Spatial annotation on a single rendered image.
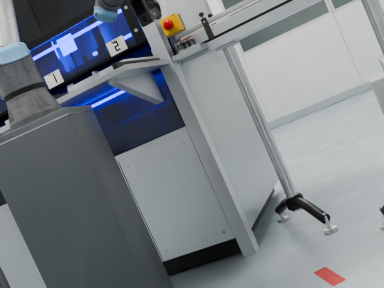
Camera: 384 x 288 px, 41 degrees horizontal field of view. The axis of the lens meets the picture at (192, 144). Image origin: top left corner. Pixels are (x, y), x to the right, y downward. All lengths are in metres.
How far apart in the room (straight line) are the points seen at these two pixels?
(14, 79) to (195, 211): 1.05
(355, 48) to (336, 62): 0.28
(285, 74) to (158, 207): 4.61
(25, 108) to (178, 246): 1.09
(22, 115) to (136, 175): 0.92
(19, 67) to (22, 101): 0.09
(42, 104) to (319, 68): 5.40
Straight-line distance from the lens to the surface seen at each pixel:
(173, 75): 2.10
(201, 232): 2.21
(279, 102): 6.69
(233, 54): 2.18
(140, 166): 2.22
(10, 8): 1.68
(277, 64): 6.65
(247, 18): 2.12
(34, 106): 1.43
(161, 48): 2.11
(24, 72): 1.46
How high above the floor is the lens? 0.65
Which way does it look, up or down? 4 degrees down
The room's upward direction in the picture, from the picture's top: 24 degrees counter-clockwise
